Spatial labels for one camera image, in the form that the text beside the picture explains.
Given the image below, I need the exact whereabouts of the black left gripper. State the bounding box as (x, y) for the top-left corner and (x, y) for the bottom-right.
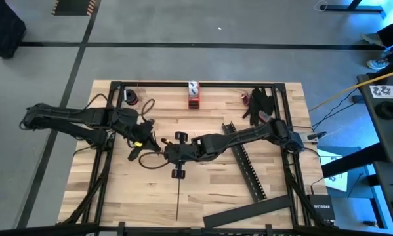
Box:
(127, 119), (166, 161)

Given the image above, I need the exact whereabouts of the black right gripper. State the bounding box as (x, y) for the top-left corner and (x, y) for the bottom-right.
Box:
(163, 131), (200, 180)

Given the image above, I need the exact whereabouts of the black slotted cable duct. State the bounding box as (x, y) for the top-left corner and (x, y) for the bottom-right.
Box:
(221, 121), (268, 203)

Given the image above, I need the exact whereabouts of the black duct cover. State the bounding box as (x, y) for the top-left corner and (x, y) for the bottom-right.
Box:
(202, 194), (293, 229)

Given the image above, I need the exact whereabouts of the red label dispenser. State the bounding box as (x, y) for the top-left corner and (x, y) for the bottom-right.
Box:
(187, 81), (201, 110)

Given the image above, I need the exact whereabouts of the black glove red cuff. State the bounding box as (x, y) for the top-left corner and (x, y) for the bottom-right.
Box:
(241, 92), (266, 127)
(251, 87), (276, 125)

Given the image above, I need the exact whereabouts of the hazard-striped floor mat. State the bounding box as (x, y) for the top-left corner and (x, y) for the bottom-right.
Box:
(51, 0), (97, 16)

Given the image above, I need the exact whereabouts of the black crate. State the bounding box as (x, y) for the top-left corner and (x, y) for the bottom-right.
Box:
(0, 0), (27, 60)

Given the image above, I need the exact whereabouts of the black desk with white label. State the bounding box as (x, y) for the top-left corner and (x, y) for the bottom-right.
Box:
(356, 72), (393, 165)

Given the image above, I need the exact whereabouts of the black desk leg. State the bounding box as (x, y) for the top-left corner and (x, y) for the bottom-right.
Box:
(320, 0), (387, 16)

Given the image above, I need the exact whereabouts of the wire spool with red flange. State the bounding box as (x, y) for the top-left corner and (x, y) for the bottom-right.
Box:
(123, 88), (140, 107)

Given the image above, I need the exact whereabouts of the black aluminium table frame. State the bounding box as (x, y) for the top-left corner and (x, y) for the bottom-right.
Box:
(0, 80), (393, 236)

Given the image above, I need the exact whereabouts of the black Netgear switch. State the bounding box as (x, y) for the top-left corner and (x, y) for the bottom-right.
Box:
(306, 193), (337, 222)

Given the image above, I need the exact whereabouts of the black cable coil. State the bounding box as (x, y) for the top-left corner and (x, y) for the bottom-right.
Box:
(375, 100), (393, 121)

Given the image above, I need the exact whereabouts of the yellow hanging cord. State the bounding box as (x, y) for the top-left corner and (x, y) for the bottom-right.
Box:
(317, 68), (393, 108)

